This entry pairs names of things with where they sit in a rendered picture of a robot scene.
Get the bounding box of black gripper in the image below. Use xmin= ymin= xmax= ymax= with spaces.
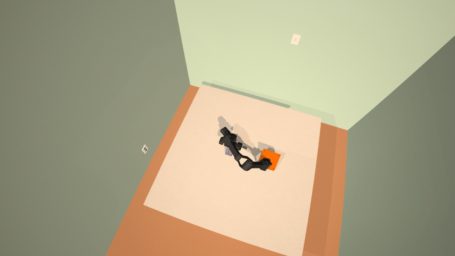
xmin=219 ymin=137 xmax=242 ymax=151

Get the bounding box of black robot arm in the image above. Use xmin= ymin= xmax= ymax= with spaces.
xmin=220 ymin=127 xmax=272 ymax=171

